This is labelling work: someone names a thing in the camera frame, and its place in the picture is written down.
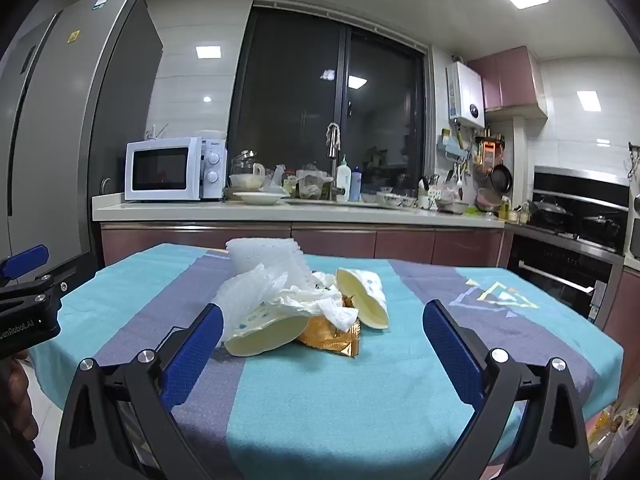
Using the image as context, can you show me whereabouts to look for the black built-in oven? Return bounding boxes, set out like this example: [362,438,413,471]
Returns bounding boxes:
[505,234,626,331]

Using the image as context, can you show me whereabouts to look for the grey refrigerator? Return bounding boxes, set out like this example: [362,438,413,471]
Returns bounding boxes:
[0,0,164,281]

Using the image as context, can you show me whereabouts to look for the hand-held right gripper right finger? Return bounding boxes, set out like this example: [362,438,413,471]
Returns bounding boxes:
[422,300,591,480]

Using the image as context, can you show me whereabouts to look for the patterned small bowls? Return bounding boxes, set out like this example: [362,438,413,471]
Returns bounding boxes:
[375,191,418,209]

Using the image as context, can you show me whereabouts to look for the steel kitchen faucet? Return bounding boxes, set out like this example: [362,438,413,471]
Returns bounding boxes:
[327,122,343,176]

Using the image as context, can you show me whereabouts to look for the white water heater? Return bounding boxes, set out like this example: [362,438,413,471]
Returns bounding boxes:
[446,61,486,128]

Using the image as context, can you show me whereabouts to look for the striped teal printed blanket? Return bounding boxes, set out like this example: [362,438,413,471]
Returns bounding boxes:
[27,242,626,480]

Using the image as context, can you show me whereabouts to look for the white tissue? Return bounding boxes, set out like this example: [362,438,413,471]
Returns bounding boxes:
[280,272,360,332]

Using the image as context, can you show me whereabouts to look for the person's left hand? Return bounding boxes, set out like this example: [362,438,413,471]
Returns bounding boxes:
[0,352,40,463]

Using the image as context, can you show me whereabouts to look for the clear plastic container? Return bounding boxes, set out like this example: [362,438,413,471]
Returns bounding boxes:
[296,170,333,200]

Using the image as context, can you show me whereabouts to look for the patterned paper cup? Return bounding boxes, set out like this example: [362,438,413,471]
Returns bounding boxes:
[336,267,390,331]
[223,305,307,357]

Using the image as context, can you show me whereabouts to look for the dark sliding window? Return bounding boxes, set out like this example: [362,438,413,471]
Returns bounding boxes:
[227,5,431,201]

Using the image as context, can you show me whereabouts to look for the gold snack wrapper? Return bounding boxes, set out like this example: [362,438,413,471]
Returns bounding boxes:
[296,295,362,358]

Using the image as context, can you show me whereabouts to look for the pink upper cabinet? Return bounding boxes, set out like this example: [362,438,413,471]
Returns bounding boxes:
[467,46,548,121]

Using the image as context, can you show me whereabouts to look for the white foam wrap sheet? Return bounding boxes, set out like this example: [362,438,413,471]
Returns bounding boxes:
[220,237,313,346]

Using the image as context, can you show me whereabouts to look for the yellow snack packet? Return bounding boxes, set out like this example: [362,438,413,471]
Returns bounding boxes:
[590,405,640,466]

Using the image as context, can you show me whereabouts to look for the glass pitcher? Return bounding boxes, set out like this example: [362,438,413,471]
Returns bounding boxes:
[231,151,257,177]

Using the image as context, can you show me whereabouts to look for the white plate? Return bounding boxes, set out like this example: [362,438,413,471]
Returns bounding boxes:
[233,191,282,206]

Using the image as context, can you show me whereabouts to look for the black wok with lid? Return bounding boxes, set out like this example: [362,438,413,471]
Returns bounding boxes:
[530,200,573,226]

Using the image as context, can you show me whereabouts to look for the pink pot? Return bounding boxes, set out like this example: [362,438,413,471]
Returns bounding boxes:
[475,189,501,213]

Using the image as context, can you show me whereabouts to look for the black cooking pot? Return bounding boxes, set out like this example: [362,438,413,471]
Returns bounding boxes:
[582,215,621,241]

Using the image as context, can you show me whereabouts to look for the white microwave oven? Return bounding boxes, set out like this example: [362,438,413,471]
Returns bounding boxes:
[125,137,228,202]

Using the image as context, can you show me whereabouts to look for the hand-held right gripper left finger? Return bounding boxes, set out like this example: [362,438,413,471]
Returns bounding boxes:
[55,304,224,480]

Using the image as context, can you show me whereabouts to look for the clear plastic bag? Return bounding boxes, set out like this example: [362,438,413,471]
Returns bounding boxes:
[262,165,290,196]

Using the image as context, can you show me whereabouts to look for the hanging frying pan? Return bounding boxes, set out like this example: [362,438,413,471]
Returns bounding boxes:
[490,164,513,195]

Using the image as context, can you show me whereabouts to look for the pink lower cabinets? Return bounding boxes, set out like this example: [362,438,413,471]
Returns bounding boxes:
[100,222,513,268]

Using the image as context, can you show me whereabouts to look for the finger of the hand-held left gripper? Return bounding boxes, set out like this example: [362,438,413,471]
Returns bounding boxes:
[0,275,68,306]
[0,245,49,278]

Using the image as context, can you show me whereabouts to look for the white soap bottle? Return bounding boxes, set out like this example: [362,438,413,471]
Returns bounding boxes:
[336,155,352,201]

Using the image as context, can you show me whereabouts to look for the white kitchen countertop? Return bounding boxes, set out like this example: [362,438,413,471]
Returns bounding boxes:
[91,195,506,223]

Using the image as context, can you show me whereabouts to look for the blue wall rack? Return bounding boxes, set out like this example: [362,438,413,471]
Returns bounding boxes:
[436,130,463,156]

